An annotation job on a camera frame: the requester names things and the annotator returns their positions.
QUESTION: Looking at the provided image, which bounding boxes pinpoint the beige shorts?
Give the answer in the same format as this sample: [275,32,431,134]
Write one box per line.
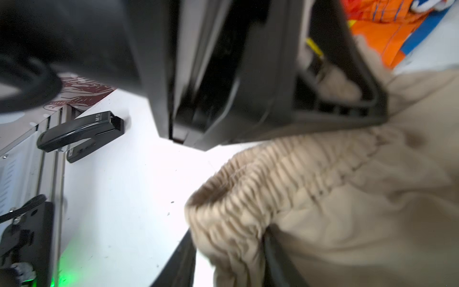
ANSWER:
[185,37,459,287]

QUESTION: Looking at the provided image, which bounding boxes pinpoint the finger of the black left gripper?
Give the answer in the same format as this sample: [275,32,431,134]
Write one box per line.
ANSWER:
[286,1,388,129]

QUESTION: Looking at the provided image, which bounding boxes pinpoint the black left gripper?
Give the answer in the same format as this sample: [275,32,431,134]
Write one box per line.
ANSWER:
[172,1,304,151]

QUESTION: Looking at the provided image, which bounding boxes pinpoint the black remote-like object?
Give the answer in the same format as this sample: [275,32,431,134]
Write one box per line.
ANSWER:
[37,111,125,163]

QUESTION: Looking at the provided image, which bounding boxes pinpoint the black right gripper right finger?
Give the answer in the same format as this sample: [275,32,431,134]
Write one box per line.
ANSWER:
[262,229,308,287]

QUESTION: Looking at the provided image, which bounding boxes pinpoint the rainbow striped shorts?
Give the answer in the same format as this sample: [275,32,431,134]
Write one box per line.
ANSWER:
[341,0,455,69]

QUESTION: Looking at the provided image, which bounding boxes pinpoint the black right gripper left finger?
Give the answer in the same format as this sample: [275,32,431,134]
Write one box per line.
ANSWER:
[151,230,197,287]

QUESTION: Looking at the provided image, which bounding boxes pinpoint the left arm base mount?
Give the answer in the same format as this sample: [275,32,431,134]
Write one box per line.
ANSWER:
[1,202,54,287]

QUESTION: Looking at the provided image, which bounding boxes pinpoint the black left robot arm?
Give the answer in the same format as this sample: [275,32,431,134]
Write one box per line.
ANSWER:
[1,1,388,151]

